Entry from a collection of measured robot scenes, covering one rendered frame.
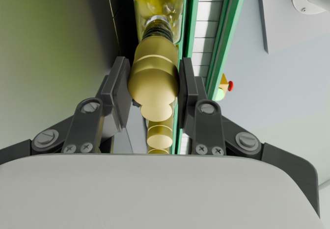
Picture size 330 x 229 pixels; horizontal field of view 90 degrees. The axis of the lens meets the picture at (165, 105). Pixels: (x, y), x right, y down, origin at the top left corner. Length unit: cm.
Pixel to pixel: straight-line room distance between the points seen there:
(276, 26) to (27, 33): 76
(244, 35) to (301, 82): 45
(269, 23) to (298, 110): 66
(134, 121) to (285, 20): 67
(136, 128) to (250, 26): 61
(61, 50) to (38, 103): 8
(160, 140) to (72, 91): 14
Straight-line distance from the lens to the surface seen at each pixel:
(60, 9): 27
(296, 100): 121
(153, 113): 17
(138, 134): 70
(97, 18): 46
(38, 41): 22
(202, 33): 44
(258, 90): 103
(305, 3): 81
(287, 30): 84
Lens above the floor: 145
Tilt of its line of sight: 45 degrees down
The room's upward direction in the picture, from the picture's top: 179 degrees counter-clockwise
